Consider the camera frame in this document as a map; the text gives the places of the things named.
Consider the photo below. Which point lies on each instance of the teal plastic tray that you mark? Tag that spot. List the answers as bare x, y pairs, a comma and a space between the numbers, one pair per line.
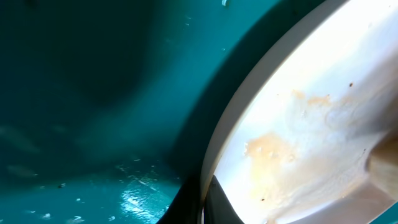
108, 107

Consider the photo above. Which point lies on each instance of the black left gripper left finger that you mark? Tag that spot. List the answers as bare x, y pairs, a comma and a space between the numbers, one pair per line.
186, 205

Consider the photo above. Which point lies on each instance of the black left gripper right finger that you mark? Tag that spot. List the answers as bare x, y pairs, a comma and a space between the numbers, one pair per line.
217, 208

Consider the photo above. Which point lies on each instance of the white plate bottom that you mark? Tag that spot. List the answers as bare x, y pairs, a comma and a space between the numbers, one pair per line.
293, 143

